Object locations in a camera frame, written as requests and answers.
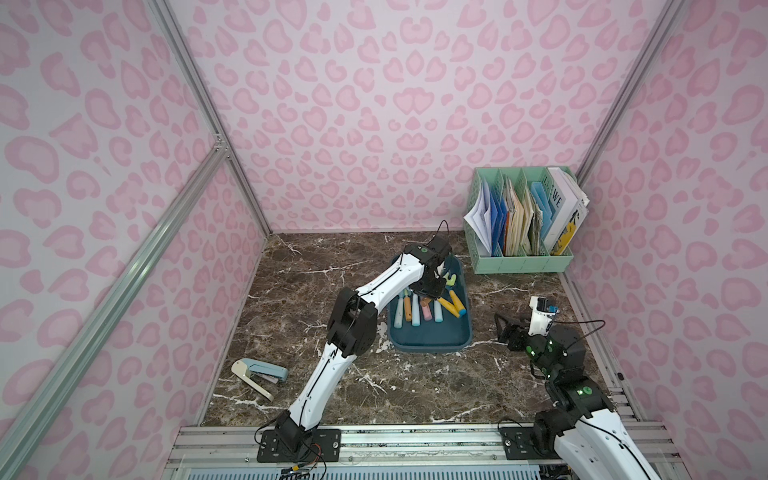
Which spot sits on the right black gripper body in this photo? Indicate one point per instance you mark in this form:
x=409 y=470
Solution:
x=516 y=335

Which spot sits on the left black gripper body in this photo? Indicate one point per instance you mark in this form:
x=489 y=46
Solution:
x=430 y=286

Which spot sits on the teal rake yellow handle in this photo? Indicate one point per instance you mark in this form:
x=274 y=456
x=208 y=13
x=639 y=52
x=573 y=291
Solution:
x=458 y=305

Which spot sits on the teal fork yellow handle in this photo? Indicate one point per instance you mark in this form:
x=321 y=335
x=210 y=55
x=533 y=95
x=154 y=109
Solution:
x=449 y=306

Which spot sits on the light blue fork white handle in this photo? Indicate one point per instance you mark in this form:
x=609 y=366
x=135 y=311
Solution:
x=415 y=310

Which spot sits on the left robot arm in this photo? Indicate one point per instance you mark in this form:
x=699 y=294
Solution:
x=352 y=328

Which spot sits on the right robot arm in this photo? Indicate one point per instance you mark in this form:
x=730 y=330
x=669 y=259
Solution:
x=583 y=428

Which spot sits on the dark teal storage box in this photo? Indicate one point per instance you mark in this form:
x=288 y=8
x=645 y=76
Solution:
x=452 y=335

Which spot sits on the white paper stack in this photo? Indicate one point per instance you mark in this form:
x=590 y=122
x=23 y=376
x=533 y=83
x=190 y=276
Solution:
x=479 y=219

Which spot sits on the blue folders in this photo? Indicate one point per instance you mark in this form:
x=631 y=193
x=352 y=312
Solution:
x=499 y=217

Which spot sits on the mint green file organizer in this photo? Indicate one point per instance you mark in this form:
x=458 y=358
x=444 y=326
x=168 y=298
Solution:
x=484 y=264

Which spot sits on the tan paper folders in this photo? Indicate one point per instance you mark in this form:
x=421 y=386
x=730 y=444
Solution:
x=523 y=219

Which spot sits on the white yellow book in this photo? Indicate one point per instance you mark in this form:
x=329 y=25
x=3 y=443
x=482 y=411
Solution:
x=569 y=206

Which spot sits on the light blue stapler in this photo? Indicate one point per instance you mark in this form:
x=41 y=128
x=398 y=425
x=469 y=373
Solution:
x=250 y=371

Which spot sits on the purple rake pink handle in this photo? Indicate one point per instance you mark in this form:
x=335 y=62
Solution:
x=426 y=309

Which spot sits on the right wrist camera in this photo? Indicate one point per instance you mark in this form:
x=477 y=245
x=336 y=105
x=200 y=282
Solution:
x=543 y=314

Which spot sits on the pale blue fork white handle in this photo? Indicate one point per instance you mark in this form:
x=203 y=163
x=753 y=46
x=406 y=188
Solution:
x=439 y=317

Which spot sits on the green rake orange handle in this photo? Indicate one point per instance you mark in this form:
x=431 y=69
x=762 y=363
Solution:
x=407 y=306

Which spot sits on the pale teal rake white handle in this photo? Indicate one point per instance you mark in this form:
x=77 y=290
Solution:
x=399 y=311

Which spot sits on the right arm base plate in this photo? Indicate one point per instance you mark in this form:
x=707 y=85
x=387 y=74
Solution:
x=518 y=444

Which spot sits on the aluminium front rail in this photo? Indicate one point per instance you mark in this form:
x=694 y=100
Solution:
x=377 y=451

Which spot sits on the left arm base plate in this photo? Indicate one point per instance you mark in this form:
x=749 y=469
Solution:
x=322 y=444

